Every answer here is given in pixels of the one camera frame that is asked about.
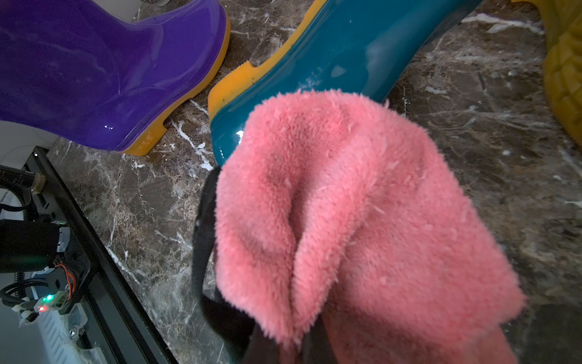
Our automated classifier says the purple rubber boot yellow sole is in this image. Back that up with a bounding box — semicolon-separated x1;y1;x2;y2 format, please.
1;1;230;156

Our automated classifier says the pink cloth black trim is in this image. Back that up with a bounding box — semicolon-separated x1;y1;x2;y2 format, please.
192;91;526;363

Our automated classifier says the teal rubber boot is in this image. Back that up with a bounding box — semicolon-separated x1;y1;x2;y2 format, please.
530;0;581;145
208;0;480;165

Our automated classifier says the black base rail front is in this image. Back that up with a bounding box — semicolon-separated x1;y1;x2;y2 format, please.
1;147;175;363

